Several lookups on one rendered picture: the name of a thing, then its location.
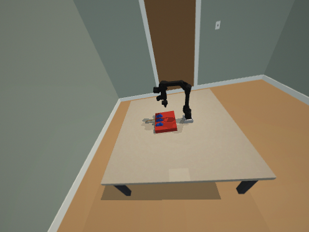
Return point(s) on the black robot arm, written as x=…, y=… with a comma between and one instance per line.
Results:
x=184, y=85

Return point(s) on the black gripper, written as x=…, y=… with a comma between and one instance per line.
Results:
x=164, y=101

